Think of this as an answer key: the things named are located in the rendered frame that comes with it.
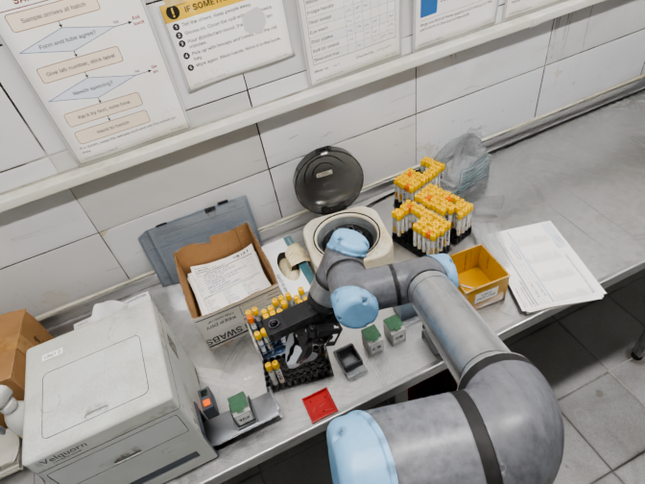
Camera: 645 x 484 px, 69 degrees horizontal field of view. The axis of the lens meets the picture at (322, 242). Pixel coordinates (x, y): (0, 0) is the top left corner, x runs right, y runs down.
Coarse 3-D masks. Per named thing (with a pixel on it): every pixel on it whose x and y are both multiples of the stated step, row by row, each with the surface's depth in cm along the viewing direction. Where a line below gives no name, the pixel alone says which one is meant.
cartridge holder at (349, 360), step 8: (352, 344) 121; (336, 352) 120; (344, 352) 122; (352, 352) 122; (344, 360) 120; (352, 360) 120; (360, 360) 117; (344, 368) 118; (352, 368) 118; (360, 368) 118; (352, 376) 117
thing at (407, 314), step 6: (396, 306) 126; (402, 306) 122; (408, 306) 123; (396, 312) 128; (402, 312) 124; (408, 312) 125; (414, 312) 126; (402, 318) 126; (408, 318) 127; (414, 318) 127; (408, 324) 126
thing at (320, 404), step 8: (320, 392) 116; (328, 392) 116; (304, 400) 115; (312, 400) 115; (320, 400) 115; (328, 400) 115; (312, 408) 114; (320, 408) 113; (328, 408) 113; (336, 408) 112; (312, 416) 112; (320, 416) 112
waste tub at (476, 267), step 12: (468, 252) 131; (480, 252) 132; (456, 264) 132; (468, 264) 134; (480, 264) 135; (492, 264) 128; (468, 276) 135; (480, 276) 134; (492, 276) 130; (504, 276) 124; (468, 288) 132; (480, 288) 121; (492, 288) 123; (504, 288) 125; (468, 300) 122; (480, 300) 124; (492, 300) 127
